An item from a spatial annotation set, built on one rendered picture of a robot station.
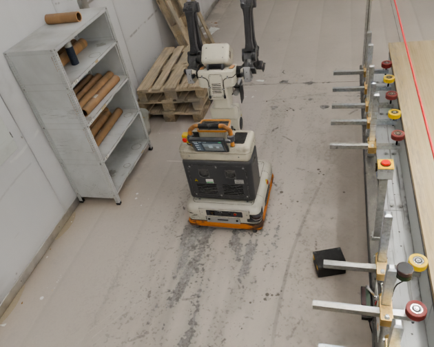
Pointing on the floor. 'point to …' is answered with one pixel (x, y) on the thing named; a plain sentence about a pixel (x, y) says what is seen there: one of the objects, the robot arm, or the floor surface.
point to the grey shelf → (43, 56)
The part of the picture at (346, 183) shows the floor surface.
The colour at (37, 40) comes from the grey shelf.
